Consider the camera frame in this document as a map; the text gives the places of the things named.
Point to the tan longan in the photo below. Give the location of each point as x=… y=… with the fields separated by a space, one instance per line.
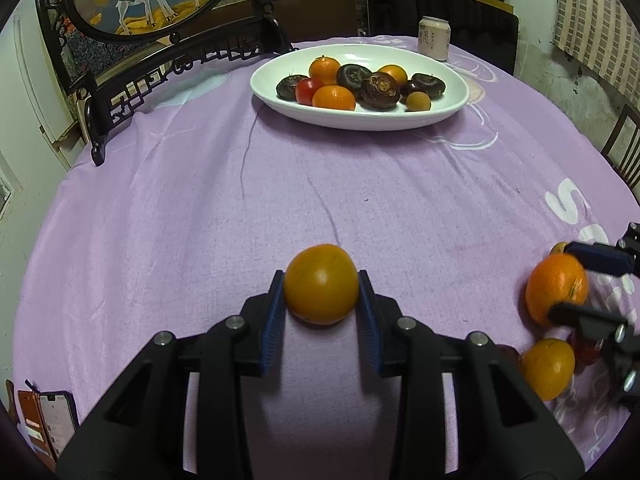
x=418 y=101
x=558 y=248

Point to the checked curtain cloth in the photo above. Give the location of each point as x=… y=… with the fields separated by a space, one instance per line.
x=601 y=35

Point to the phone in red case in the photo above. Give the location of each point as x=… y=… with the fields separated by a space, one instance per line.
x=50 y=419

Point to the dark water chestnut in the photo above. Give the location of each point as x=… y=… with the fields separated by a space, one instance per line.
x=380 y=92
x=286 y=87
x=351 y=77
x=433 y=86

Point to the dark plum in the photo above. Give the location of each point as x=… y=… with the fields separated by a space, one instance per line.
x=510 y=353

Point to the large mandarin with stem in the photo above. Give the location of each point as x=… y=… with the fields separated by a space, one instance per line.
x=558 y=278

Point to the small orange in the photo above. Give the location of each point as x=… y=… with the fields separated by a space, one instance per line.
x=334 y=98

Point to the small mandarin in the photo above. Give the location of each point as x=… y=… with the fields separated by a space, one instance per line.
x=324 y=69

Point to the red tomato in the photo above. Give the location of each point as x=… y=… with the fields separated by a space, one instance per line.
x=586 y=351
x=305 y=90

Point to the white oval plate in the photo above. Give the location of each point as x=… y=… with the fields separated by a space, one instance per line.
x=362 y=118

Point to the yellow orange tomato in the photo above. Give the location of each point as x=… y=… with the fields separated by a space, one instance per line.
x=321 y=285
x=397 y=72

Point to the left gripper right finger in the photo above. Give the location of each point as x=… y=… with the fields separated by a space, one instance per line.
x=465 y=412

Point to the beige drink can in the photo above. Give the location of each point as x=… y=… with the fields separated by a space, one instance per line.
x=434 y=38

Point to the dark cherry with stem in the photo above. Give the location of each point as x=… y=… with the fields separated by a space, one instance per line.
x=410 y=87

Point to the deer painting screen stand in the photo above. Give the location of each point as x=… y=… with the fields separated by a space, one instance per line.
x=159 y=41

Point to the wooden chair right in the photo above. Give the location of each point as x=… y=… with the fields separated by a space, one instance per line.
x=621 y=148

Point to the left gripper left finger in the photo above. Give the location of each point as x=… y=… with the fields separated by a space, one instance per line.
x=176 y=410

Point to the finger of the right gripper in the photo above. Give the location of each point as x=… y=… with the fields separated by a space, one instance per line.
x=592 y=323
x=601 y=258

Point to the dark wooden chair back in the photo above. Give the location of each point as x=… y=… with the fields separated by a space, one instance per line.
x=305 y=20

